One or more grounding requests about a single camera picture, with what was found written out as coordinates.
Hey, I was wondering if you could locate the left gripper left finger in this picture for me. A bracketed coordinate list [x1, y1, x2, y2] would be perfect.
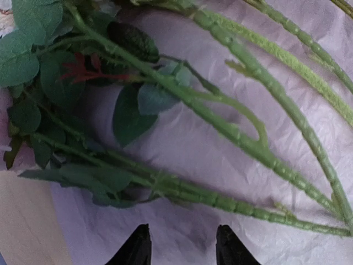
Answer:
[106, 224, 152, 265]

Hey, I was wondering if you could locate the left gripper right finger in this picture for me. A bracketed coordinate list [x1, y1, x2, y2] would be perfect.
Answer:
[216, 225, 260, 265]

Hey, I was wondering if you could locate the purple pink wrapping paper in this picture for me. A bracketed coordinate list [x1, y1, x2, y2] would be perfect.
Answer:
[50, 1, 352, 264]

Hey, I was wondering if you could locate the pink rose stem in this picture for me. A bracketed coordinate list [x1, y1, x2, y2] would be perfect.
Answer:
[1, 1, 352, 236]

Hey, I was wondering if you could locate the yellow rose stem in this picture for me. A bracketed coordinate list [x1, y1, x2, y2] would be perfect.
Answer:
[190, 0, 353, 230]

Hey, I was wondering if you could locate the beige wrapping paper stack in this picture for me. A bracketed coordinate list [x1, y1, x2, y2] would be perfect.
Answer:
[1, 171, 72, 264]

